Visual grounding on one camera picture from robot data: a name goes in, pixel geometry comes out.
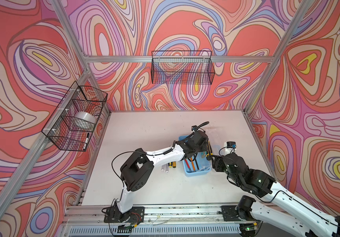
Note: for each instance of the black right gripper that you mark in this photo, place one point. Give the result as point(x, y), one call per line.
point(217, 163)

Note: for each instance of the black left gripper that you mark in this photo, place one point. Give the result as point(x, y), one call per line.
point(205, 146)

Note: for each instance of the yellow black pliers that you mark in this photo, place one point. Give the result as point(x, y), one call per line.
point(209, 152)

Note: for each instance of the blue plastic tool box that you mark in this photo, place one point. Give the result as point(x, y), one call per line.
point(205, 166)

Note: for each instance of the clear handle screwdriver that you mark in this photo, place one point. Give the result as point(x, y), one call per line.
point(165, 168)

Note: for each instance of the red handle tool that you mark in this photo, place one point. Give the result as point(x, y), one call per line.
point(186, 166)

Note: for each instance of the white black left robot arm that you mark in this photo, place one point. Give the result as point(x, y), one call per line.
point(137, 169)

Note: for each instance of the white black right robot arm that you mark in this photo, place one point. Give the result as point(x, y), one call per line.
point(269, 201)

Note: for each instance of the black marker in basket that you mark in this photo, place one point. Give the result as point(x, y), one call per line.
point(86, 141)

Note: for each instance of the grey tape roll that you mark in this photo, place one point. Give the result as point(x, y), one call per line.
point(84, 120)

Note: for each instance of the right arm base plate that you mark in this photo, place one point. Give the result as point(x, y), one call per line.
point(234, 213)

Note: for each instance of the black wire basket back wall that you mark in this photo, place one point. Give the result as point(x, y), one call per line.
point(182, 67)

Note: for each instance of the black wire basket wall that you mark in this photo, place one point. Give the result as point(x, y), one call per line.
point(60, 129)
point(182, 67)

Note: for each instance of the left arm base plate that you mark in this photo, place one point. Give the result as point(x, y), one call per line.
point(133, 216)

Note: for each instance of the black wire basket left wall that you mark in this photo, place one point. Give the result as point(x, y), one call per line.
point(60, 129)

